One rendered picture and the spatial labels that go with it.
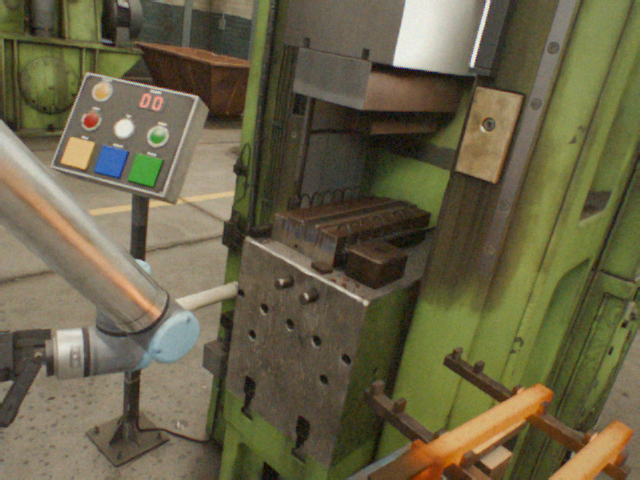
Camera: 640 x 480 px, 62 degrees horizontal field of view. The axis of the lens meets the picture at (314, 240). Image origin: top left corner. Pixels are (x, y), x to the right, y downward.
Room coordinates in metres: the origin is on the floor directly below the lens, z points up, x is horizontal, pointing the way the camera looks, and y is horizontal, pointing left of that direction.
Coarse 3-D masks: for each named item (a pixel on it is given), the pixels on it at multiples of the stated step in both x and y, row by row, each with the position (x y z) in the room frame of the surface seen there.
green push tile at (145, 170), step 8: (136, 160) 1.31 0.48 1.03; (144, 160) 1.31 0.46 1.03; (152, 160) 1.30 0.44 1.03; (160, 160) 1.30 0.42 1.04; (136, 168) 1.30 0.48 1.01; (144, 168) 1.29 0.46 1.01; (152, 168) 1.29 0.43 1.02; (160, 168) 1.30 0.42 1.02; (136, 176) 1.28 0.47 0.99; (144, 176) 1.28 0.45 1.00; (152, 176) 1.28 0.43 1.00; (144, 184) 1.27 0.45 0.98; (152, 184) 1.27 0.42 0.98
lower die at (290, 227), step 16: (304, 208) 1.31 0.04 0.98; (320, 208) 1.33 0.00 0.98; (336, 208) 1.32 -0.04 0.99; (352, 208) 1.35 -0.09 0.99; (400, 208) 1.39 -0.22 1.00; (416, 208) 1.45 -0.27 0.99; (288, 224) 1.20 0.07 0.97; (304, 224) 1.17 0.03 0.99; (336, 224) 1.17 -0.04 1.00; (368, 224) 1.23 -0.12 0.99; (400, 224) 1.31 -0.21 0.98; (416, 224) 1.38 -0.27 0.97; (288, 240) 1.19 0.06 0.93; (304, 240) 1.16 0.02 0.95; (320, 240) 1.13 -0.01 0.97; (336, 240) 1.10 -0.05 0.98; (352, 240) 1.15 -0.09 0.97; (416, 240) 1.40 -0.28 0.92; (320, 256) 1.13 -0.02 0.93; (336, 256) 1.11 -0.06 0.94
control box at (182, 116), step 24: (120, 96) 1.42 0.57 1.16; (168, 96) 1.40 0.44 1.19; (192, 96) 1.39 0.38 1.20; (72, 120) 1.40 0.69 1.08; (120, 120) 1.38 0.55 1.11; (144, 120) 1.37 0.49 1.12; (168, 120) 1.37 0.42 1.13; (192, 120) 1.37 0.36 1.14; (96, 144) 1.35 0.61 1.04; (120, 144) 1.34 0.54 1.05; (144, 144) 1.34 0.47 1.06; (168, 144) 1.33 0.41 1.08; (192, 144) 1.38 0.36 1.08; (72, 168) 1.32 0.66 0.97; (168, 168) 1.30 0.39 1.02; (144, 192) 1.27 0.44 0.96; (168, 192) 1.28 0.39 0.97
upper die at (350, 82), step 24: (312, 72) 1.20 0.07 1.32; (336, 72) 1.16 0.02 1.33; (360, 72) 1.12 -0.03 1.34; (384, 72) 1.14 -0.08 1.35; (408, 72) 1.21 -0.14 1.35; (432, 72) 1.29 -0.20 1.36; (312, 96) 1.19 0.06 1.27; (336, 96) 1.15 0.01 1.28; (360, 96) 1.11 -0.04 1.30; (384, 96) 1.16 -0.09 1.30; (408, 96) 1.23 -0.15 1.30; (432, 96) 1.32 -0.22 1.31; (456, 96) 1.41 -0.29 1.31
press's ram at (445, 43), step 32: (320, 0) 1.20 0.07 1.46; (352, 0) 1.15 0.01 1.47; (384, 0) 1.10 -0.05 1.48; (416, 0) 1.10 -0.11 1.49; (448, 0) 1.19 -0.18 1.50; (480, 0) 1.30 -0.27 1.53; (288, 32) 1.25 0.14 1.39; (320, 32) 1.19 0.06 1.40; (352, 32) 1.14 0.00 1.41; (384, 32) 1.09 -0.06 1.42; (416, 32) 1.12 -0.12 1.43; (448, 32) 1.22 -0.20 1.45; (384, 64) 1.09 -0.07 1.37; (416, 64) 1.14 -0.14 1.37; (448, 64) 1.24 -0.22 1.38
